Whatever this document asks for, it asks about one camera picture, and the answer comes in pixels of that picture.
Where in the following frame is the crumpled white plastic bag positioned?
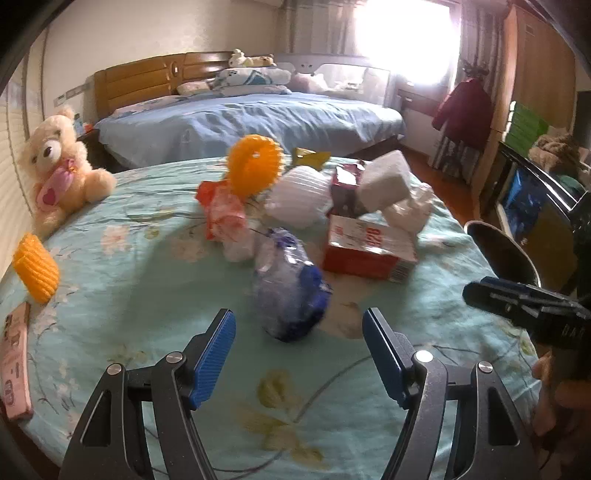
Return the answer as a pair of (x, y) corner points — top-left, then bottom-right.
(382, 183), (437, 246)

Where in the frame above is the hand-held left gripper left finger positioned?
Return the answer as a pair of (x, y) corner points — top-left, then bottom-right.
(60, 308), (237, 480)

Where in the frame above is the grey patterned curtain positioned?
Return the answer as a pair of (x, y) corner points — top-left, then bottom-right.
(281, 0), (366, 58)

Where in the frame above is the white foam block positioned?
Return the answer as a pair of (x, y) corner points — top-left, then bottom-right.
(360, 150), (413, 214)

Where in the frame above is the red and white carton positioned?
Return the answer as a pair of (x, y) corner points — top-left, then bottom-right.
(322, 215), (419, 282)

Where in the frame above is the round orange foam fruit net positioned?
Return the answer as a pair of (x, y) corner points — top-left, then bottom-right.
(226, 135), (283, 200)

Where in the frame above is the dark red coat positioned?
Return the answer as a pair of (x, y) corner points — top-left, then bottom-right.
(431, 76), (492, 151)

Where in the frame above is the stack of green boxes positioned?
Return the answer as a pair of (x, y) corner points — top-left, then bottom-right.
(505, 102), (550, 160)

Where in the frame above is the red and white plastic bag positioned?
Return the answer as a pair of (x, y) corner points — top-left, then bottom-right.
(195, 180), (258, 262)

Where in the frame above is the blue plastic bag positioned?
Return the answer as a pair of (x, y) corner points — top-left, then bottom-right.
(252, 227), (334, 343)

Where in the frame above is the black glass-front cabinet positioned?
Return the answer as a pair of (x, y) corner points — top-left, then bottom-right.
(495, 141), (591, 296)

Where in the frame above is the pink floral pillow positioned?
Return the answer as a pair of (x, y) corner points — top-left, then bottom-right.
(177, 79), (218, 97)

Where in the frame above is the grey bed guard rail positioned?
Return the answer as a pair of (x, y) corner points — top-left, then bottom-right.
(272, 53), (394, 109)

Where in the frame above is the brown folded towel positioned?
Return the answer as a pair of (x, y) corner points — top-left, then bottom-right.
(529, 131), (585, 175)

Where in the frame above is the white foam fruit net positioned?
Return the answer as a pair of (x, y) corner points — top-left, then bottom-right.
(264, 165), (334, 230)

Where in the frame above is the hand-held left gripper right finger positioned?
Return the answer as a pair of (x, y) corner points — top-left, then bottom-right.
(361, 307), (540, 480)

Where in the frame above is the wooden headboard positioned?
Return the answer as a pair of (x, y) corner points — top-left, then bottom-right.
(93, 51), (241, 121)

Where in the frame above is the yellow foil wrapper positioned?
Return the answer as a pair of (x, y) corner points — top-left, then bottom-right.
(292, 148), (331, 169)

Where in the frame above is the cream teddy bear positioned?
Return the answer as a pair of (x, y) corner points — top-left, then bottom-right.
(21, 105), (117, 238)

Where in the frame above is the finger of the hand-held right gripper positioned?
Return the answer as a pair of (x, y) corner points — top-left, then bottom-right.
(463, 282), (561, 344)
(480, 276), (591, 320)

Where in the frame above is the pink plush toy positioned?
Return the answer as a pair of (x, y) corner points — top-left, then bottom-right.
(291, 74), (329, 94)

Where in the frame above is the purple and red small box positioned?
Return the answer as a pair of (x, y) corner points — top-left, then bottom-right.
(331, 162), (369, 217)

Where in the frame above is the blue and white plush pillow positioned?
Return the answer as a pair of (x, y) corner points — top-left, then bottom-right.
(212, 67), (293, 89)

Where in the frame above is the black bin with white rim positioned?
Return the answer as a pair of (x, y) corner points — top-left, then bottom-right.
(464, 220), (542, 289)

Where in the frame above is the dark bedside table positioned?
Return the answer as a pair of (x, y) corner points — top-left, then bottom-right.
(76, 128), (118, 174)

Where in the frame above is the bed with blue cover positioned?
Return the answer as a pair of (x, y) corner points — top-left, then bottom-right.
(95, 90), (407, 169)

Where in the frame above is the pink flat packet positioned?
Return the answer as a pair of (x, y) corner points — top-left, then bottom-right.
(0, 302), (34, 420)

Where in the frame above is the wooden wardrobe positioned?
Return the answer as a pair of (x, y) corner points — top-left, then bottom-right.
(471, 4), (578, 217)

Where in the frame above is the teal floral bedsheet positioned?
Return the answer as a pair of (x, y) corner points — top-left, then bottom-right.
(0, 157), (544, 480)

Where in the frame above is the person's right hand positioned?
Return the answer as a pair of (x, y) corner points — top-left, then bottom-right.
(531, 351), (591, 441)

